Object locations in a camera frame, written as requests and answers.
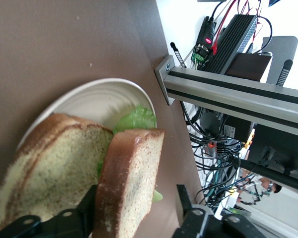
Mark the black finned electronics box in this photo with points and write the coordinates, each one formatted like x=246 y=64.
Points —
x=233 y=42

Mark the black mini computer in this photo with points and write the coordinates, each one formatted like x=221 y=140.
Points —
x=228 y=126

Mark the dark brown box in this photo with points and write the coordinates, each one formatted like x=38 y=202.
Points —
x=248 y=65

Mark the brown bread slice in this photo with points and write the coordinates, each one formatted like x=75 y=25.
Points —
x=129 y=178
x=52 y=161

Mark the green terminal block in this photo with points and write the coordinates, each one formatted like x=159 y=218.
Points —
x=198 y=55

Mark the aluminium frame beam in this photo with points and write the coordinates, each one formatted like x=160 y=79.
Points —
x=238 y=96

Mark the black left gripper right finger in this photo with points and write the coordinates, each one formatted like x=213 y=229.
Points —
x=201 y=223

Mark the black plug with red light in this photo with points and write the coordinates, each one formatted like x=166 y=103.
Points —
x=208 y=32

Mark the white side table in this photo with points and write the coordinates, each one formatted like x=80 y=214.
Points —
x=173 y=24

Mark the green lettuce leaf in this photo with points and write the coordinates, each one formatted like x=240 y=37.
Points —
x=136 y=119

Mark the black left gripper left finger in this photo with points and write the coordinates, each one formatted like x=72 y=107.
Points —
x=64 y=223

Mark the beige plate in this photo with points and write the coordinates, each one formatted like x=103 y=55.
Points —
x=96 y=99

